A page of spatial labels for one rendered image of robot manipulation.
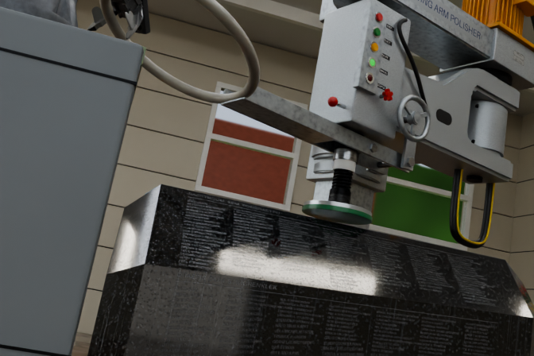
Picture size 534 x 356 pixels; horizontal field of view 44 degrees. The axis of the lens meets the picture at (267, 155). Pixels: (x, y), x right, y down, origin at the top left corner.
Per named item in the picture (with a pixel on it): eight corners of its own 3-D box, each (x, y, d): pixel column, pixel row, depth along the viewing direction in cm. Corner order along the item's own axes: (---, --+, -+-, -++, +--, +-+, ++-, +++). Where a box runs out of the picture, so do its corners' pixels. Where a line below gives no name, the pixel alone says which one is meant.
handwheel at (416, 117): (406, 150, 219) (412, 107, 223) (430, 147, 211) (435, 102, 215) (374, 137, 211) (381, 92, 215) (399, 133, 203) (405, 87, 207)
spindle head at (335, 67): (378, 167, 237) (395, 52, 247) (427, 162, 219) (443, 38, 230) (302, 137, 217) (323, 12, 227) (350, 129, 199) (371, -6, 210)
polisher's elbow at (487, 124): (441, 150, 255) (446, 102, 260) (468, 164, 267) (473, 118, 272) (485, 147, 241) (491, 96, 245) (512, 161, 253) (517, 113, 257)
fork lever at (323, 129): (374, 176, 233) (377, 162, 235) (417, 172, 218) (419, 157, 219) (213, 106, 195) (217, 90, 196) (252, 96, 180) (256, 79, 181)
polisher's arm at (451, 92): (465, 210, 263) (477, 94, 275) (517, 210, 245) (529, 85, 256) (330, 158, 222) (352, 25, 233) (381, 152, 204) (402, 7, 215)
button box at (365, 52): (369, 95, 207) (382, 13, 214) (376, 94, 205) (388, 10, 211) (351, 87, 202) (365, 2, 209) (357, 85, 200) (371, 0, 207)
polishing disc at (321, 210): (359, 212, 193) (361, 200, 194) (290, 206, 203) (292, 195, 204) (380, 227, 212) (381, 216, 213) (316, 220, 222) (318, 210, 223)
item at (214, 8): (192, 116, 208) (197, 109, 209) (292, 90, 169) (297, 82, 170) (70, 1, 187) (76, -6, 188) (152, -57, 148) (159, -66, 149)
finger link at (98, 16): (77, 13, 189) (106, -2, 190) (87, 28, 194) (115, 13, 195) (80, 18, 187) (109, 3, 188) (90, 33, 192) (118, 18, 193)
